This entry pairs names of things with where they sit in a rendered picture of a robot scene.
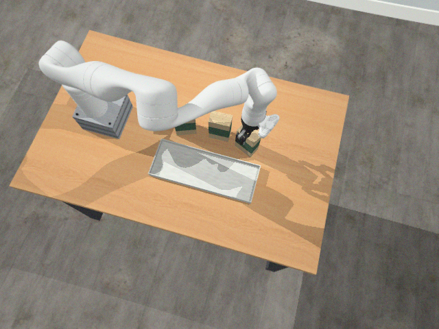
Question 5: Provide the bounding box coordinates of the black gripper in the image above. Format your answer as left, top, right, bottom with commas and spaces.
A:
235, 118, 259, 145

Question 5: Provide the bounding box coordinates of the tan and dark green block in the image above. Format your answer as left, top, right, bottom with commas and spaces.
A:
235, 125, 261, 157
175, 119, 197, 136
209, 111, 233, 142

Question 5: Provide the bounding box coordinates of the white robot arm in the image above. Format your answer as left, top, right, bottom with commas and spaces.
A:
39, 40, 280, 138

